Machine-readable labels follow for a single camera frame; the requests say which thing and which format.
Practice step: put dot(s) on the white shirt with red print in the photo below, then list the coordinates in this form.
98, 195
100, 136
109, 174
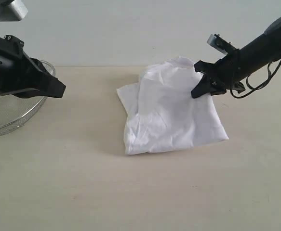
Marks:
161, 114

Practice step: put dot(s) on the metal wire mesh basket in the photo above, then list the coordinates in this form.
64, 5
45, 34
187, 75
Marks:
15, 112

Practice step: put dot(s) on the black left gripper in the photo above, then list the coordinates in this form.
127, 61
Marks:
23, 76

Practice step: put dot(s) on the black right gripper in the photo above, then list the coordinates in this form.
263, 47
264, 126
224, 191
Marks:
220, 76

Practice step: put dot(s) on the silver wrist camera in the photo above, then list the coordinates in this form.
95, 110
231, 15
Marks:
12, 10
220, 44

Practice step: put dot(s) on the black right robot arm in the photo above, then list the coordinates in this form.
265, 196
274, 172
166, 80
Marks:
262, 51

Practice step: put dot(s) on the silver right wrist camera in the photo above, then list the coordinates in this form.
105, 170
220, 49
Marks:
220, 44

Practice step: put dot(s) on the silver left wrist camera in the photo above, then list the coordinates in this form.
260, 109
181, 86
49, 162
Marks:
12, 10

